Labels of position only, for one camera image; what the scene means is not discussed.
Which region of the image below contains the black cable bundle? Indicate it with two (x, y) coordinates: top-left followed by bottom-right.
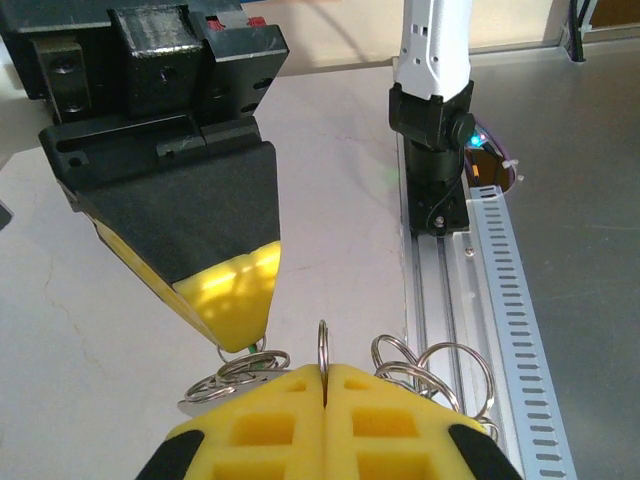
(564, 0), (596, 64)

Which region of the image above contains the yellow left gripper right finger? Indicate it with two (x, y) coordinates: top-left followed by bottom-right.
(324, 362), (524, 480)

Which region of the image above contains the grey slotted cable duct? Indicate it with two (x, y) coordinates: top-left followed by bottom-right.
(467, 184), (579, 480)

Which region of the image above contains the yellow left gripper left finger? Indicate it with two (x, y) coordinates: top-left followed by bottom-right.
(134, 363), (327, 480)

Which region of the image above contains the silver keyring chain with keys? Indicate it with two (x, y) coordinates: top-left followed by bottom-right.
(182, 319), (499, 441)

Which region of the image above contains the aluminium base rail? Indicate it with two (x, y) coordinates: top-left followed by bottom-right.
(397, 134), (526, 480)

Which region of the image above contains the black electronics box with LED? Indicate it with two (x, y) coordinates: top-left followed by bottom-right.
(467, 129), (521, 191)

